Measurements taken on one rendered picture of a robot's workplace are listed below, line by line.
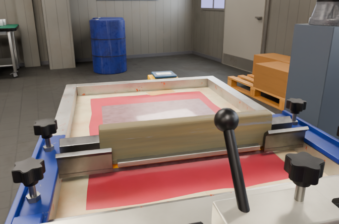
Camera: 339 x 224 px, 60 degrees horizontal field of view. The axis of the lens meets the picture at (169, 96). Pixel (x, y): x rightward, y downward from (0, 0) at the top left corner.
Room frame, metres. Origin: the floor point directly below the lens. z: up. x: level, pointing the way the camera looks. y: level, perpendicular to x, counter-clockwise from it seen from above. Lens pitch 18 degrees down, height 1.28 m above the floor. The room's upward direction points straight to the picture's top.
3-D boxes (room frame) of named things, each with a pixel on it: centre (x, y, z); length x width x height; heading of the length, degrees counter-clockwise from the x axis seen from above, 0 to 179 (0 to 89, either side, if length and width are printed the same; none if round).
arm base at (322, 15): (1.17, -0.62, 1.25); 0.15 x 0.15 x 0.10
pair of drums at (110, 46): (6.07, 1.24, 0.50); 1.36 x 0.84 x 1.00; 24
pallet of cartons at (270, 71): (4.15, -1.58, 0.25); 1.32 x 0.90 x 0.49; 24
